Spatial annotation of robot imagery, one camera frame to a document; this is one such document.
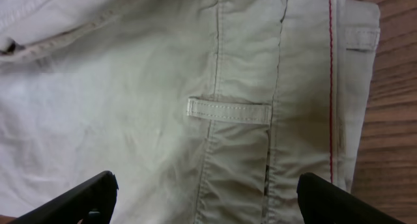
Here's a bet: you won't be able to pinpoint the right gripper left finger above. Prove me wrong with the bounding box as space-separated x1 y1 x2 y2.
10 171 119 224

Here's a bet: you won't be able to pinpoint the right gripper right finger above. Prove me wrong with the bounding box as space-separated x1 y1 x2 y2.
296 173 404 224

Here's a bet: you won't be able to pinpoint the beige shorts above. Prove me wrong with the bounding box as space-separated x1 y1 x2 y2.
1 0 381 223

